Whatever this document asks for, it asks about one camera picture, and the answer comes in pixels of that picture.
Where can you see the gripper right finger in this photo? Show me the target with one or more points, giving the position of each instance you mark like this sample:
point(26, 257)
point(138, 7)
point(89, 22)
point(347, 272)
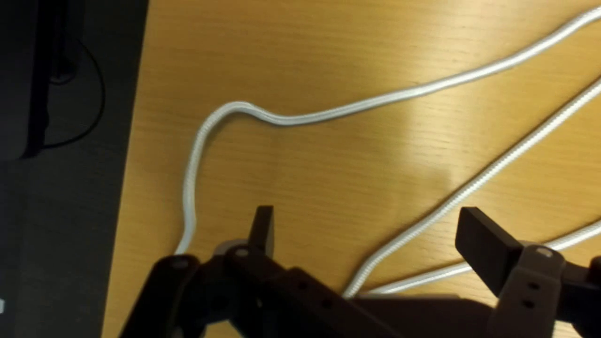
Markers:
point(488, 244)

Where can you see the black pole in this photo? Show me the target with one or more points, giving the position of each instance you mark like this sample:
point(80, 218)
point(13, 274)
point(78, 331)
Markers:
point(41, 84)

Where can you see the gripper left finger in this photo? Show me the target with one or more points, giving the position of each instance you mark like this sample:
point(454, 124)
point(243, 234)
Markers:
point(263, 281)

